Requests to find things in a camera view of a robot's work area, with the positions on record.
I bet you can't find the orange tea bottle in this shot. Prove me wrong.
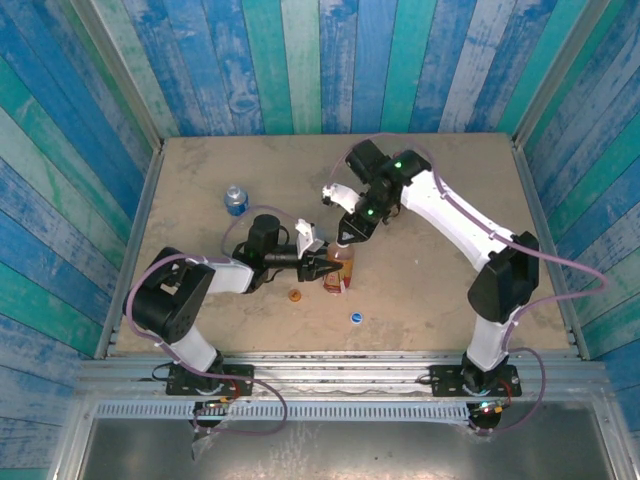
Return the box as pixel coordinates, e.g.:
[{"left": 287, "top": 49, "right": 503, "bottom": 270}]
[{"left": 322, "top": 240, "right": 357, "bottom": 294}]

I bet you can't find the blue label water bottle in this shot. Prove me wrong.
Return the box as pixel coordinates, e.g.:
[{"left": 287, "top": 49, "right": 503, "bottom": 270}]
[{"left": 223, "top": 184, "right": 252, "bottom": 218}]

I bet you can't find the small circuit board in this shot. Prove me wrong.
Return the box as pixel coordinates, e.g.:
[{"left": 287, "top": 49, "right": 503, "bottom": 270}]
[
  {"left": 469, "top": 398, "right": 511, "bottom": 417},
  {"left": 192, "top": 397, "right": 236, "bottom": 416}
]

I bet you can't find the steel sheet panel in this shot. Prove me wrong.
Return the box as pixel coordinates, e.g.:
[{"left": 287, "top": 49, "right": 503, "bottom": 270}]
[{"left": 74, "top": 417, "right": 619, "bottom": 480}]

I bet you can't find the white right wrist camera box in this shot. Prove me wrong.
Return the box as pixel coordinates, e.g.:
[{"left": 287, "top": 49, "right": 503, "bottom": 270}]
[{"left": 321, "top": 182, "right": 362, "bottom": 214}]

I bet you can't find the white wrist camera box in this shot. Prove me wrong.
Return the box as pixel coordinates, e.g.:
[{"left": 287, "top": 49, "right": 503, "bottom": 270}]
[
  {"left": 294, "top": 218, "right": 324, "bottom": 254},
  {"left": 321, "top": 182, "right": 362, "bottom": 214}
]

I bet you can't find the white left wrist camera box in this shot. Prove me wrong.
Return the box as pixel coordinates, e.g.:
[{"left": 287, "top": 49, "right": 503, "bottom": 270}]
[{"left": 294, "top": 218, "right": 324, "bottom": 254}]

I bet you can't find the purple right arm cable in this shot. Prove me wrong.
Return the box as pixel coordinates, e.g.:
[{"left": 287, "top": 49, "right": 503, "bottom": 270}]
[{"left": 327, "top": 132, "right": 611, "bottom": 438}]

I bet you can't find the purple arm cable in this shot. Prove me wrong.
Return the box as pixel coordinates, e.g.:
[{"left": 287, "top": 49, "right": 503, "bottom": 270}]
[
  {"left": 327, "top": 132, "right": 611, "bottom": 438},
  {"left": 122, "top": 204, "right": 304, "bottom": 436}
]

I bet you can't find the aluminium mounting rail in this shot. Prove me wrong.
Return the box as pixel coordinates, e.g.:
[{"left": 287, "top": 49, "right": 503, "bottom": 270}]
[{"left": 74, "top": 351, "right": 611, "bottom": 401}]

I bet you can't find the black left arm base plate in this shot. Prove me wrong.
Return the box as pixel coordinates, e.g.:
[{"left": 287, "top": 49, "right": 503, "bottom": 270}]
[{"left": 165, "top": 364, "right": 256, "bottom": 398}]

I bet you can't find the slotted grey cable tray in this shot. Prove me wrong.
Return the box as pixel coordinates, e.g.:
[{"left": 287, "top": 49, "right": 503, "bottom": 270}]
[{"left": 93, "top": 402, "right": 472, "bottom": 422}]

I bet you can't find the aluminium side rail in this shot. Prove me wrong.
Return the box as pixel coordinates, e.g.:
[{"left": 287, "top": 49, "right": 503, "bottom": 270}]
[
  {"left": 93, "top": 139, "right": 166, "bottom": 360},
  {"left": 510, "top": 135, "right": 592, "bottom": 360}
]

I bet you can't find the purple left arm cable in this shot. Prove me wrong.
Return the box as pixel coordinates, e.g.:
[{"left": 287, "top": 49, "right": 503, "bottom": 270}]
[{"left": 122, "top": 204, "right": 304, "bottom": 436}]

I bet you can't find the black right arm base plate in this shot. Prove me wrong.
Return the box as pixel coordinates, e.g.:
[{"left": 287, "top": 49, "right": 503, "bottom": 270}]
[{"left": 430, "top": 364, "right": 523, "bottom": 399}]

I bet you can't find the aluminium corner post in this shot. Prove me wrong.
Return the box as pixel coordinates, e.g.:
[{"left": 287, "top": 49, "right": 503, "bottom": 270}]
[
  {"left": 69, "top": 0, "right": 165, "bottom": 150},
  {"left": 510, "top": 0, "right": 612, "bottom": 146}
]

